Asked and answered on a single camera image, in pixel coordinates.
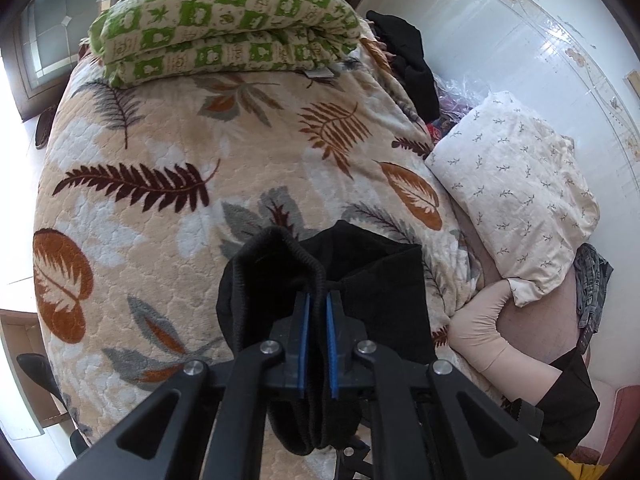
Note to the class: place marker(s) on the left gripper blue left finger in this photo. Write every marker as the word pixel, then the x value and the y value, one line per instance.
pixel 205 421

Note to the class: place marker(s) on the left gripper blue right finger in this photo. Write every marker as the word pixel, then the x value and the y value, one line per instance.
pixel 425 421

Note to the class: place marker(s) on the black pants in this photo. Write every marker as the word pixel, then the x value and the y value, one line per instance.
pixel 380 282

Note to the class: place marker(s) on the beige bolster cushion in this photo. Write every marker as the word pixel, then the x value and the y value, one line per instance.
pixel 473 333

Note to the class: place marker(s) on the grey knitted cloth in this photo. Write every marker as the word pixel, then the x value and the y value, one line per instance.
pixel 592 273

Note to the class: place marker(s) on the leaf patterned fleece blanket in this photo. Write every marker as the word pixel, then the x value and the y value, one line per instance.
pixel 148 192

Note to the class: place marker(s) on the white floral pillow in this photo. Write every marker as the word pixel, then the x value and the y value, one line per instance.
pixel 519 183

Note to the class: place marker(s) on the black garment near pillow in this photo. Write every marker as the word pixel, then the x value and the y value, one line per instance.
pixel 404 42

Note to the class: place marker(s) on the green patterned folded quilt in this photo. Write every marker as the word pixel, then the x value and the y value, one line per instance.
pixel 143 40

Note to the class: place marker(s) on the wooden framed window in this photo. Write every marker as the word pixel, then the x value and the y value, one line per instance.
pixel 40 49

